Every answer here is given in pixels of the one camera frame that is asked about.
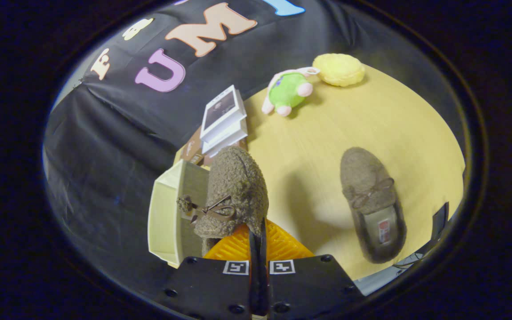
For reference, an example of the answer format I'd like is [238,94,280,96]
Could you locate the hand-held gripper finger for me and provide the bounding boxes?
[156,224,260,320]
[260,217,366,320]

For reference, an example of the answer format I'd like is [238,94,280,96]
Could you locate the brown fuzzy slipper shoe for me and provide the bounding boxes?
[176,146,269,258]
[339,147,408,264]

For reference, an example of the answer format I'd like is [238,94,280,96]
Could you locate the grey fabric storage box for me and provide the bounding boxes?
[148,160,212,269]

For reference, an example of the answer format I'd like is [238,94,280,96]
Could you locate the brown book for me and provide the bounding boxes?
[180,127,212,166]

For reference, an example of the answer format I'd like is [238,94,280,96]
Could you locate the white book with dark cover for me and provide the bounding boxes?
[200,84,247,143]

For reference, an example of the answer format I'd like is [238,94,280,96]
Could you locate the green and pink plush toy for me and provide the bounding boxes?
[261,66,321,117]

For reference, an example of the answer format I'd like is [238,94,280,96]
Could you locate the dark stand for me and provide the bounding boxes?
[431,202,450,241]

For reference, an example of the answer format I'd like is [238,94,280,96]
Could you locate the yellow plush cushion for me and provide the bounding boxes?
[312,53,366,88]

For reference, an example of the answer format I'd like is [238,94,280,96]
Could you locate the black cable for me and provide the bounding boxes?
[392,253,428,269]

